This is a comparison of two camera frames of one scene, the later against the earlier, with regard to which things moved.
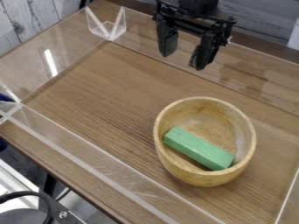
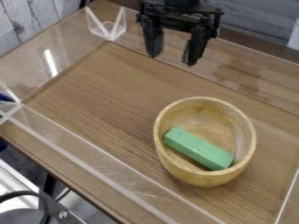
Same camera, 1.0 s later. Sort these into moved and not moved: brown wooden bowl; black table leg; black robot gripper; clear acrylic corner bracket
Moved: black robot gripper
Not moved: brown wooden bowl; clear acrylic corner bracket; black table leg
